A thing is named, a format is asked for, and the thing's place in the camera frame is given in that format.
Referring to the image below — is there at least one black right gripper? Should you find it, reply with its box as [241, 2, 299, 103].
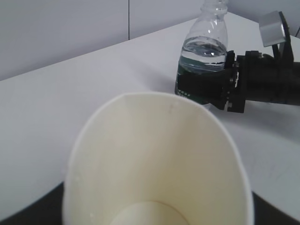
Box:
[176, 51, 246, 113]

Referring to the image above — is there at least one clear green-label water bottle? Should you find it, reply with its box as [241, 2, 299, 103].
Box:
[174, 0, 229, 111]

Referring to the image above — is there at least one white paper cup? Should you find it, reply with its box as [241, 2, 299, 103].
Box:
[62, 92, 255, 225]

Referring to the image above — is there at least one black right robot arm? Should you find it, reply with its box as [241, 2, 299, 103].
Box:
[177, 51, 300, 113]

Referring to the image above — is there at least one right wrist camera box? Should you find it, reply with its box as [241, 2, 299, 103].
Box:
[258, 11, 288, 47]

